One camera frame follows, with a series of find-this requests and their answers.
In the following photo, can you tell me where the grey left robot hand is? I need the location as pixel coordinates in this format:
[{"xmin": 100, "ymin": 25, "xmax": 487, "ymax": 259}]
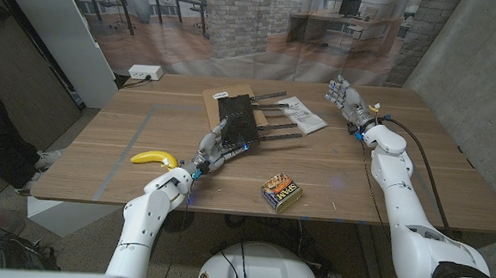
[{"xmin": 179, "ymin": 115, "xmax": 250, "ymax": 182}]

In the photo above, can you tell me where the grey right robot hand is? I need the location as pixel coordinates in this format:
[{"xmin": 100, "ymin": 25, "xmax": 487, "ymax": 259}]
[{"xmin": 322, "ymin": 73, "xmax": 382, "ymax": 135}]

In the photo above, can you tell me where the black router with antennas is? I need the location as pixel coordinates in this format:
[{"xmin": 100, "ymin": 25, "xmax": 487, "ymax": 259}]
[{"xmin": 214, "ymin": 86, "xmax": 307, "ymax": 152}]

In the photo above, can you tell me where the yellow banana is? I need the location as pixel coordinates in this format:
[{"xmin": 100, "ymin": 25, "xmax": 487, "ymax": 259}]
[{"xmin": 129, "ymin": 148, "xmax": 179, "ymax": 170}]

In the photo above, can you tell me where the spam can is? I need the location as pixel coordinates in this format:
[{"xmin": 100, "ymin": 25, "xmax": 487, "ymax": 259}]
[{"xmin": 259, "ymin": 171, "xmax": 305, "ymax": 215}]

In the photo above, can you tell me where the brown cardboard box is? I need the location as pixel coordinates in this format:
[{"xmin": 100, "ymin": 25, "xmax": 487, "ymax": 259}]
[{"xmin": 199, "ymin": 81, "xmax": 272, "ymax": 135}]

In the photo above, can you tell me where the clear bag with white leaflet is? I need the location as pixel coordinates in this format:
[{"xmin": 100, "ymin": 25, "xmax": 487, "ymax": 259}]
[{"xmin": 276, "ymin": 95, "xmax": 331, "ymax": 137}]

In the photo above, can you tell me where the grey tape strip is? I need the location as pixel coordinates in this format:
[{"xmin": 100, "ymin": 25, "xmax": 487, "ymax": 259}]
[{"xmin": 91, "ymin": 99, "xmax": 208, "ymax": 208}]

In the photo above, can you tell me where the white power strip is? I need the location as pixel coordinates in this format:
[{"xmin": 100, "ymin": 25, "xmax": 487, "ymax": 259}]
[{"xmin": 127, "ymin": 64, "xmax": 164, "ymax": 82}]

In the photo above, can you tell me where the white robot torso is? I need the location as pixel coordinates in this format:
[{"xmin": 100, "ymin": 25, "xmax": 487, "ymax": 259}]
[{"xmin": 195, "ymin": 238, "xmax": 324, "ymax": 278}]

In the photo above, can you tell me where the printed office backdrop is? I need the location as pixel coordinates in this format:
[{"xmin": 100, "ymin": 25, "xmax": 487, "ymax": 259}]
[{"xmin": 56, "ymin": 0, "xmax": 462, "ymax": 93}]

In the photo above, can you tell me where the grey metal table leg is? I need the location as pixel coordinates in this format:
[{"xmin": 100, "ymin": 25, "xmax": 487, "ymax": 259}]
[{"xmin": 353, "ymin": 222, "xmax": 384, "ymax": 278}]

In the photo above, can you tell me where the white shoe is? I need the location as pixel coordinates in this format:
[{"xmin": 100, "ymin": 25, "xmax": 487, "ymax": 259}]
[{"xmin": 34, "ymin": 147, "xmax": 63, "ymax": 172}]

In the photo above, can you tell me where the white cabinet panel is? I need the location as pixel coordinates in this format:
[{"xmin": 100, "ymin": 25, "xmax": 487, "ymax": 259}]
[{"xmin": 0, "ymin": 0, "xmax": 125, "ymax": 110}]

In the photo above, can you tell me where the dark wooden door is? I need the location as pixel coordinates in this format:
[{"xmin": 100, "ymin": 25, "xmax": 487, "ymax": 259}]
[{"xmin": 0, "ymin": 0, "xmax": 90, "ymax": 201}]

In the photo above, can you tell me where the black bag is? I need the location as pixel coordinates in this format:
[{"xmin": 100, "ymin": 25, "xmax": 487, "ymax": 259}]
[{"xmin": 0, "ymin": 226, "xmax": 63, "ymax": 273}]

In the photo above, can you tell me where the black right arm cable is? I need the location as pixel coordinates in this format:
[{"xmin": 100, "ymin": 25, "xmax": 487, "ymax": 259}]
[{"xmin": 375, "ymin": 115, "xmax": 460, "ymax": 234}]

